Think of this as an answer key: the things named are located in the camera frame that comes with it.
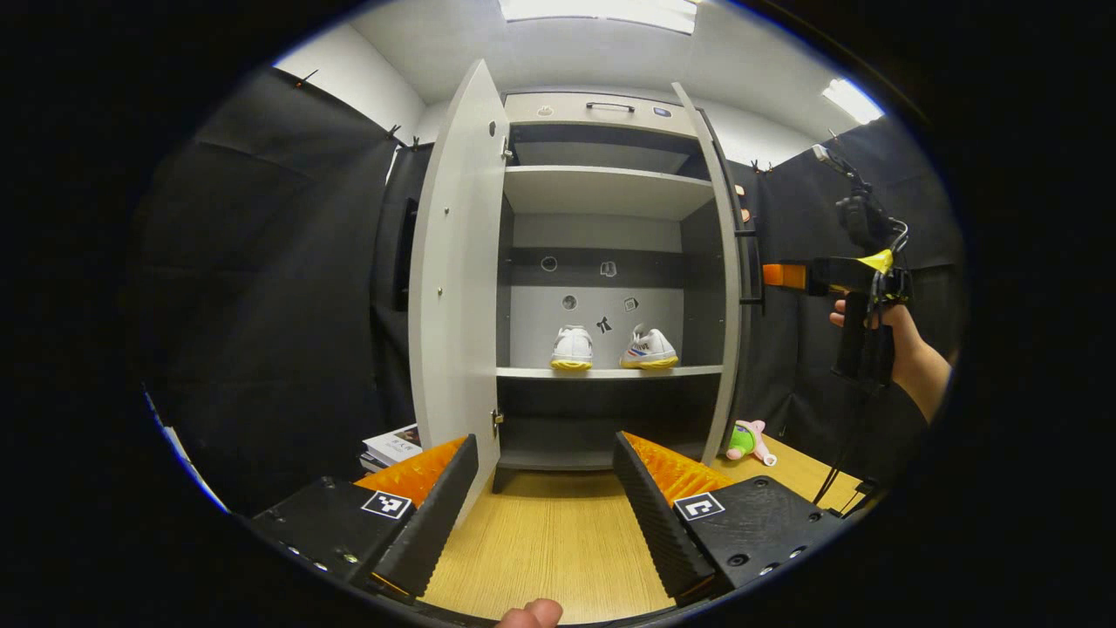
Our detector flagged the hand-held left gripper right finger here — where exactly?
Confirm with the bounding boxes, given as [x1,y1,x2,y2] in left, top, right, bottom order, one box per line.
[612,430,848,607]

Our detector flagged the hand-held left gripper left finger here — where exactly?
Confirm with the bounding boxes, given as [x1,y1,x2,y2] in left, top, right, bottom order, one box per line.
[251,433,480,603]

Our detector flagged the white shoe yellow sole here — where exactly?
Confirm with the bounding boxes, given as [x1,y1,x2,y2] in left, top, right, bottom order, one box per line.
[550,325,595,372]
[619,324,679,370]

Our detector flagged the grey shoe cabinet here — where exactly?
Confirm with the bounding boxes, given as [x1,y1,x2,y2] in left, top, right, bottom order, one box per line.
[495,92,742,495]

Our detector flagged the grey cabinet drawer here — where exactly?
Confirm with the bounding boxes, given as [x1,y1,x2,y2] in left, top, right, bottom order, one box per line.
[504,92,698,139]

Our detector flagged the black backdrop cloth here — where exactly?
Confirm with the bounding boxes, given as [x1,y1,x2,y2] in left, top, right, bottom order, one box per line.
[724,116,964,489]
[139,68,428,515]

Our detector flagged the stack of books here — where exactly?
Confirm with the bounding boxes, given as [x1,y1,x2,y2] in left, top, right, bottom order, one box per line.
[360,425,424,474]

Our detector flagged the green pink plush toy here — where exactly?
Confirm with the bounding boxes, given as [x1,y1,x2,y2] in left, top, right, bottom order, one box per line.
[726,419,778,468]

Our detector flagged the small black box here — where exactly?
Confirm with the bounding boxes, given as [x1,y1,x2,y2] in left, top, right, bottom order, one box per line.
[841,478,883,517]

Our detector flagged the small ceiling light panel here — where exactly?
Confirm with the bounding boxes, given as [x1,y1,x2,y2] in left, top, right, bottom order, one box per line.
[820,78,886,125]

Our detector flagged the black door handle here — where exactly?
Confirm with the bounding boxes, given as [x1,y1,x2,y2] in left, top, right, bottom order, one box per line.
[735,229,766,306]

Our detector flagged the long black gripper cable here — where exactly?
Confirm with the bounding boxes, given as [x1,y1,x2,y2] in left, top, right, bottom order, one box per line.
[811,388,873,509]

